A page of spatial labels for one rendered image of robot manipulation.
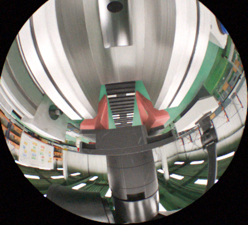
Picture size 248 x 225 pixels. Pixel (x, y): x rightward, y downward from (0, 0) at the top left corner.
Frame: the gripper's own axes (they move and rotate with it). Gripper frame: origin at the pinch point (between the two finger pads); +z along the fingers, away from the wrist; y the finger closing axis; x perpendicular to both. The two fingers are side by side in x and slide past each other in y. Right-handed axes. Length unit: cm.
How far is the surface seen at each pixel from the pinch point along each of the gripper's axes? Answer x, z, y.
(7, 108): -10.0, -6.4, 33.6
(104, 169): 1095, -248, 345
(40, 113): -4.3, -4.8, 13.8
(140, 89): 0.4, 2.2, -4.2
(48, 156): 189, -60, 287
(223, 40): -14.5, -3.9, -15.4
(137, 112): 10.2, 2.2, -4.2
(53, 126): -0.4, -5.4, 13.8
